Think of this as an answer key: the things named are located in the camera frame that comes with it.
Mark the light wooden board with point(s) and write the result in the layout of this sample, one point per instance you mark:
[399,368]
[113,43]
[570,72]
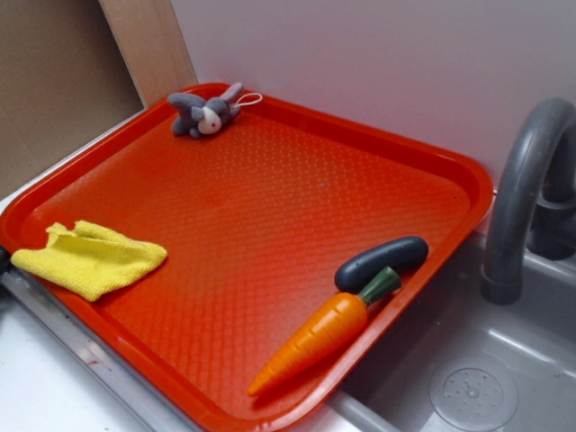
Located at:
[152,46]

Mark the orange plastic tray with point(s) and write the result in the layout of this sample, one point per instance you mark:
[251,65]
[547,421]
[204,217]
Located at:
[255,220]

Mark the gray plastic sink basin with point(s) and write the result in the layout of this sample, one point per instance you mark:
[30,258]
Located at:
[456,362]

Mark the yellow microfiber cloth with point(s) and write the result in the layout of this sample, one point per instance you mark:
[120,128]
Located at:
[90,260]

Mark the gray plastic faucet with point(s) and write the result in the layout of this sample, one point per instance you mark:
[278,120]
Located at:
[534,209]

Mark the orange toy carrot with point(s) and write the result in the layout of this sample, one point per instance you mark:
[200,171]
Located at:
[337,322]

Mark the dark gray toy pickle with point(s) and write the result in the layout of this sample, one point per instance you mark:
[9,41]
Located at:
[401,255]

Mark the gray plush bunny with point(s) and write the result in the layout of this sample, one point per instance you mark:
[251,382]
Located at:
[198,117]

